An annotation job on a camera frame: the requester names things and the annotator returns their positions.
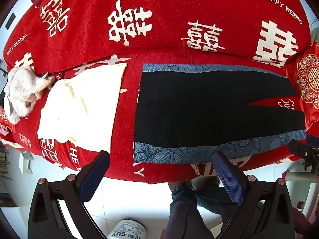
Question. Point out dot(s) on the white furniture frame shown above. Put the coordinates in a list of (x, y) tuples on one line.
[(299, 176)]

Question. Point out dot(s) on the person's jeans leg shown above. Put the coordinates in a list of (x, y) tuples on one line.
[(183, 211)]

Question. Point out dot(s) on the red embroidered cushion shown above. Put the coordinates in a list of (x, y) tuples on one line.
[(4, 119), (305, 84)]

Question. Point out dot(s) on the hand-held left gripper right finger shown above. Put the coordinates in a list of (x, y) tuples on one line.
[(226, 176)]

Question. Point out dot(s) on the beige wall box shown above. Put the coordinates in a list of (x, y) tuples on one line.
[(27, 164)]

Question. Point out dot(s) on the cream folded cloth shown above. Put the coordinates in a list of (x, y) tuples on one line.
[(82, 109)]

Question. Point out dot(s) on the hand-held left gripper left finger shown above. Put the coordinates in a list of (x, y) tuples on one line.
[(96, 173)]

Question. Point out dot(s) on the white crumpled cloth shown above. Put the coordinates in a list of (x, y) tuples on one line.
[(23, 89)]

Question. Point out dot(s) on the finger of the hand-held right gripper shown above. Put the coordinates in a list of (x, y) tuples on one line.
[(306, 151), (313, 139)]

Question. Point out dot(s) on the red printed blanket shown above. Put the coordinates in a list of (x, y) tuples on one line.
[(162, 22)]

